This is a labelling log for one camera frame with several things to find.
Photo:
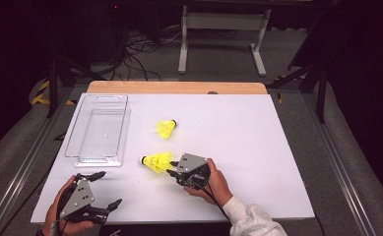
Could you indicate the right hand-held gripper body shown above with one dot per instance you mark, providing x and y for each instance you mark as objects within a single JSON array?
[{"x": 192, "y": 164}]

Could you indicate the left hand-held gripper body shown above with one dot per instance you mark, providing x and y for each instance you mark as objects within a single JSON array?
[{"x": 79, "y": 198}]

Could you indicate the clear plastic tray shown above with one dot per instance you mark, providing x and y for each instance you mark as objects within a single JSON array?
[{"x": 102, "y": 131}]

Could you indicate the person's right hand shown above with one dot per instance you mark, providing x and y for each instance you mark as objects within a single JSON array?
[{"x": 217, "y": 187}]

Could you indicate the person's left hand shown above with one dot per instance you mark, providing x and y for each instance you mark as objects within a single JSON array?
[{"x": 51, "y": 219}]

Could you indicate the white table mat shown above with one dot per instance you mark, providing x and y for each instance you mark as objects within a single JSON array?
[{"x": 244, "y": 131}]

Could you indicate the black tripod stand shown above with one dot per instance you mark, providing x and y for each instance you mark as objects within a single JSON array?
[{"x": 52, "y": 88}]

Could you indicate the yellow black floor tape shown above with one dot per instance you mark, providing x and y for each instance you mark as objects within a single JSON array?
[{"x": 43, "y": 87}]

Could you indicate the black metal stand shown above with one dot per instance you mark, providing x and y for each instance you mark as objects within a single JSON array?
[{"x": 321, "y": 98}]

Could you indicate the aluminium rail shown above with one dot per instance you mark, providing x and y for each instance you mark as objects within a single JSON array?
[
  {"x": 21, "y": 170},
  {"x": 340, "y": 170}
]

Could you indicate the white metal stand frame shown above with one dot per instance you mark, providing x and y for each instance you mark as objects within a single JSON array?
[{"x": 223, "y": 21}]

